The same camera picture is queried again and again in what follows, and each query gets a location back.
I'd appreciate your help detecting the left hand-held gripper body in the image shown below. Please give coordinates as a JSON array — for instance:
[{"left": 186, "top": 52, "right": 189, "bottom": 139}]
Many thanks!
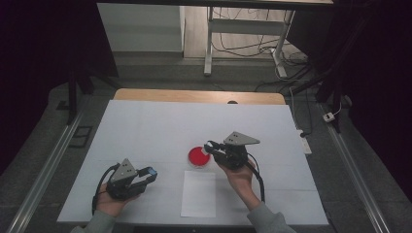
[{"left": 105, "top": 157, "right": 148, "bottom": 201}]

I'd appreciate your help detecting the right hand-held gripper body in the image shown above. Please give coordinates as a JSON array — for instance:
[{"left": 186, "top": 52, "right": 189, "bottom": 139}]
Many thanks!
[{"left": 212, "top": 130, "right": 261, "bottom": 171}]

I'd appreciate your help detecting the round red ink pad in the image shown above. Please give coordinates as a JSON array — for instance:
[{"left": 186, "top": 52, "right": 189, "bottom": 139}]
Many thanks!
[{"left": 188, "top": 146, "right": 212, "bottom": 170}]

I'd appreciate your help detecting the white paper sheet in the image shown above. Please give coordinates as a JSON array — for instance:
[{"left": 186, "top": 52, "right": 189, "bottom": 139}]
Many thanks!
[{"left": 180, "top": 170, "right": 218, "bottom": 218}]

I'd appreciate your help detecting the person's left hand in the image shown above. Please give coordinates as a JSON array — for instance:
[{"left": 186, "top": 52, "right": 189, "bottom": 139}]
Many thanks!
[{"left": 95, "top": 182, "right": 139, "bottom": 218}]

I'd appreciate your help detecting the person's right hand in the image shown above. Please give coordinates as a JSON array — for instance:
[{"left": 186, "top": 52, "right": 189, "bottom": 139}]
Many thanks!
[{"left": 216, "top": 157, "right": 262, "bottom": 212}]

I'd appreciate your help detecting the large white board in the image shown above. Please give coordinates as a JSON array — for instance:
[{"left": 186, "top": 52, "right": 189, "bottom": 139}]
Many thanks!
[{"left": 56, "top": 99, "right": 330, "bottom": 227}]

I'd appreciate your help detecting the wooden table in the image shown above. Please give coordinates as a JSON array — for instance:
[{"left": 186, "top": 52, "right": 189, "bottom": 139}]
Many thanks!
[{"left": 113, "top": 87, "right": 287, "bottom": 106}]

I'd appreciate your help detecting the white power strip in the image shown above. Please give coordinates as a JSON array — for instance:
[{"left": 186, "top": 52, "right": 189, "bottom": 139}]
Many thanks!
[{"left": 296, "top": 129, "right": 313, "bottom": 155}]

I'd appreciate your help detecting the black metal stand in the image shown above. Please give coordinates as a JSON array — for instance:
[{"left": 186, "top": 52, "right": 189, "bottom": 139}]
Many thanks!
[
  {"left": 291, "top": 62, "right": 349, "bottom": 134},
  {"left": 65, "top": 69, "right": 113, "bottom": 126}
]

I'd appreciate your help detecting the dark curtain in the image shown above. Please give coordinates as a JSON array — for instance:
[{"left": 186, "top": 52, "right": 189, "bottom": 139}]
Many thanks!
[
  {"left": 286, "top": 0, "right": 412, "bottom": 203},
  {"left": 0, "top": 0, "right": 120, "bottom": 178}
]

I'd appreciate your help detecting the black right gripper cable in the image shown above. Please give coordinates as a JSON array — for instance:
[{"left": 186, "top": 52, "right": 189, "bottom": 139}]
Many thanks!
[{"left": 245, "top": 151, "right": 267, "bottom": 204}]

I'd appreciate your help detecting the black plug with cable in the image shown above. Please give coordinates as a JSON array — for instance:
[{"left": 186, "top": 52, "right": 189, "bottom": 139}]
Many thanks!
[{"left": 299, "top": 86, "right": 315, "bottom": 139}]

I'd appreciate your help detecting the aluminium floor rail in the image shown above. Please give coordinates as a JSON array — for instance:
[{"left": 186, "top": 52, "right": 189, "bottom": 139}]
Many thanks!
[
  {"left": 319, "top": 103, "right": 393, "bottom": 233},
  {"left": 5, "top": 110, "right": 85, "bottom": 233}
]

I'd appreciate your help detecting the tangle of floor cables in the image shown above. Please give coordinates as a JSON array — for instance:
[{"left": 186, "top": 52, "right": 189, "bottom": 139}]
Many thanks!
[{"left": 212, "top": 7, "right": 312, "bottom": 93}]

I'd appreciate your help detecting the white desk frame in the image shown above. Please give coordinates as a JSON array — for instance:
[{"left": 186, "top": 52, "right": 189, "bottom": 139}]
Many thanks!
[{"left": 203, "top": 6, "right": 296, "bottom": 79}]

